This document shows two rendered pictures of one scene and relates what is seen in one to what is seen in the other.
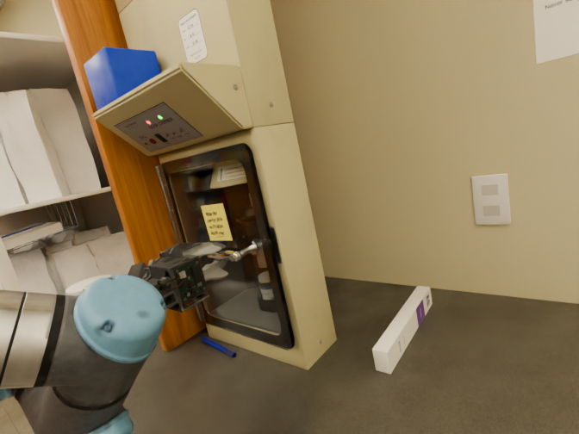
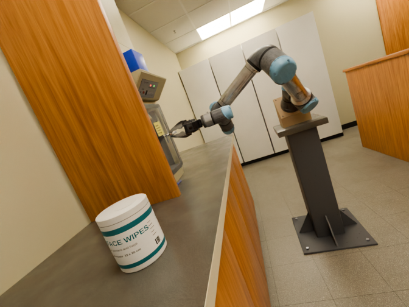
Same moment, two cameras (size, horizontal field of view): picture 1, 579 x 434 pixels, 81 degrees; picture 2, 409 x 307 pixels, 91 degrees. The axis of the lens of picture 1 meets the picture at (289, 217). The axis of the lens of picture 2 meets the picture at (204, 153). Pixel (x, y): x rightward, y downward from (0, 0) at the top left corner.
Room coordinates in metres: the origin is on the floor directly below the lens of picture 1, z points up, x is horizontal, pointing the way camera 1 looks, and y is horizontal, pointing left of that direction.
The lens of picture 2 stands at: (1.03, 1.21, 1.22)
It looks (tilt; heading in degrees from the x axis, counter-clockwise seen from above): 10 degrees down; 242
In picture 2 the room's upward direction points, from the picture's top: 21 degrees counter-clockwise
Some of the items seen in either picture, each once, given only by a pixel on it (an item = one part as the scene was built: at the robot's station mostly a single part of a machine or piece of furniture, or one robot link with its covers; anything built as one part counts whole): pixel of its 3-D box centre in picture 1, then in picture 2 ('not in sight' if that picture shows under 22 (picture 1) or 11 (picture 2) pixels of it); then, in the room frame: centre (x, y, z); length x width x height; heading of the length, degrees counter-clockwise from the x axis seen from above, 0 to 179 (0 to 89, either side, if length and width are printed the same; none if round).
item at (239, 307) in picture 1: (221, 249); (161, 139); (0.68, 0.15, 1.19); 0.30 x 0.01 x 0.40; 47
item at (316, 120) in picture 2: not in sight; (297, 125); (-0.31, 0.25, 0.92); 0.32 x 0.32 x 0.04; 45
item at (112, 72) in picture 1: (126, 81); (131, 66); (0.71, 0.26, 1.56); 0.10 x 0.10 x 0.09; 48
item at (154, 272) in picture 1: (159, 288); (195, 124); (0.49, 0.22, 1.20); 0.12 x 0.09 x 0.08; 138
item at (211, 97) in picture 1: (165, 120); (149, 87); (0.65, 0.18, 1.46); 0.32 x 0.12 x 0.10; 48
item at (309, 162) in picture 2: not in sight; (313, 181); (-0.31, 0.25, 0.45); 0.48 x 0.48 x 0.90; 45
